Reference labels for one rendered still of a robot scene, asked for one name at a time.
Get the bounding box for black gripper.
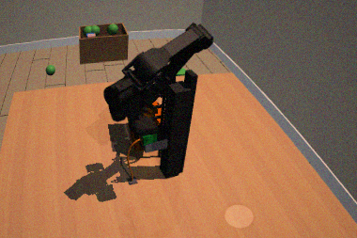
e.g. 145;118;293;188
126;93;158;139

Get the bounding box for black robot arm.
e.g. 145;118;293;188
103;23;214;121

